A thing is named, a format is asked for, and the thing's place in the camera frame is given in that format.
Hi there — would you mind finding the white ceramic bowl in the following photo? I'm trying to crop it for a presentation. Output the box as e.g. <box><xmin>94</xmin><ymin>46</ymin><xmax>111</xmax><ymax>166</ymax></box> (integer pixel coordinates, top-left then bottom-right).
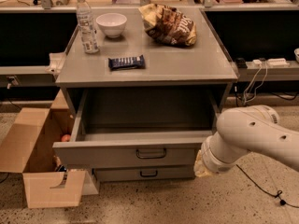
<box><xmin>96</xmin><ymin>13</ymin><xmax>127</xmax><ymax>38</ymax></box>

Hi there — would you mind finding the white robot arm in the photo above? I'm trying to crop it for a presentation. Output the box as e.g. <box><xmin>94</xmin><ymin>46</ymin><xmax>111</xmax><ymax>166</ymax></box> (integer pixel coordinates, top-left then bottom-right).
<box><xmin>193</xmin><ymin>105</ymin><xmax>299</xmax><ymax>177</ymax></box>

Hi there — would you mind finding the grey drawer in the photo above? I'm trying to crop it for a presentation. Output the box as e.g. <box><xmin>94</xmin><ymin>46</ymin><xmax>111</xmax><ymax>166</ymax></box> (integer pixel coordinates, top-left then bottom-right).
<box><xmin>94</xmin><ymin>165</ymin><xmax>194</xmax><ymax>182</ymax></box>
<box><xmin>53</xmin><ymin>87</ymin><xmax>215</xmax><ymax>169</ymax></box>

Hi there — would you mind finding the black floor cable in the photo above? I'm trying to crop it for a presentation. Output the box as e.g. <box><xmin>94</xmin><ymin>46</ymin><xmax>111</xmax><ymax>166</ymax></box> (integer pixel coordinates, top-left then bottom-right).
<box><xmin>235</xmin><ymin>163</ymin><xmax>299</xmax><ymax>209</ymax></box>

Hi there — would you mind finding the grey drawer cabinet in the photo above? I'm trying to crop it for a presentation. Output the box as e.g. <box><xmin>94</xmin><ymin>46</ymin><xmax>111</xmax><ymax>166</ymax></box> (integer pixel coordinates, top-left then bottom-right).
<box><xmin>55</xmin><ymin>6</ymin><xmax>239</xmax><ymax>189</ymax></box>

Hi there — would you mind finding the brown chip bag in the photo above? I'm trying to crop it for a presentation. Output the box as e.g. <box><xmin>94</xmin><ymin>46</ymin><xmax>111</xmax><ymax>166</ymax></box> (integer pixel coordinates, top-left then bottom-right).
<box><xmin>138</xmin><ymin>4</ymin><xmax>197</xmax><ymax>47</ymax></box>

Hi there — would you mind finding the red apple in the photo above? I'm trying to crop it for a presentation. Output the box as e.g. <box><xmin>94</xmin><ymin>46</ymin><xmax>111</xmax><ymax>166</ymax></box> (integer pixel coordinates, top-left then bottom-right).
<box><xmin>61</xmin><ymin>134</ymin><xmax>71</xmax><ymax>142</ymax></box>

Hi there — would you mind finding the white power strip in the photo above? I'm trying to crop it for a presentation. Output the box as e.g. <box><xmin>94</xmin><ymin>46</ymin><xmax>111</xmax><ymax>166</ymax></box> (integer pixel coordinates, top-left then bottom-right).
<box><xmin>252</xmin><ymin>58</ymin><xmax>290</xmax><ymax>68</ymax></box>

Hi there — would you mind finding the grey lower drawer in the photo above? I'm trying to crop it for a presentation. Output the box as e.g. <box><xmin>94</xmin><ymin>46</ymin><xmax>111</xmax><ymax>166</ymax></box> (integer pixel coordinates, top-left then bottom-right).
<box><xmin>94</xmin><ymin>165</ymin><xmax>194</xmax><ymax>182</ymax></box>

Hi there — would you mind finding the blue candy bar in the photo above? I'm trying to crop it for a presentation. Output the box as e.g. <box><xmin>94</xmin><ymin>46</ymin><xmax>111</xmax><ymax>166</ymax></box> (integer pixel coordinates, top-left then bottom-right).
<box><xmin>108</xmin><ymin>55</ymin><xmax>145</xmax><ymax>71</ymax></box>

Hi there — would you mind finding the clear plastic water bottle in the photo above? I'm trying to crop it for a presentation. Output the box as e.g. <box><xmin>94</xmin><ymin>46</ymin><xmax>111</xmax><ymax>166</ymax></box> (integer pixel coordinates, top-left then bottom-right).
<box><xmin>76</xmin><ymin>0</ymin><xmax>99</xmax><ymax>54</ymax></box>

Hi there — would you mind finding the open cardboard box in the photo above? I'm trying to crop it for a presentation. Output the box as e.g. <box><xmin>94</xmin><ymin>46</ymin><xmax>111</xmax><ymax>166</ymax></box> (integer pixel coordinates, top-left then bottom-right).
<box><xmin>0</xmin><ymin>92</ymin><xmax>99</xmax><ymax>208</ymax></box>

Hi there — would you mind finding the grey top drawer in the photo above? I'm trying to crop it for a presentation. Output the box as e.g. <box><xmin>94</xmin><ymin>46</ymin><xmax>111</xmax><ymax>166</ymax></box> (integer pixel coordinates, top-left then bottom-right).
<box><xmin>53</xmin><ymin>87</ymin><xmax>215</xmax><ymax>169</ymax></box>

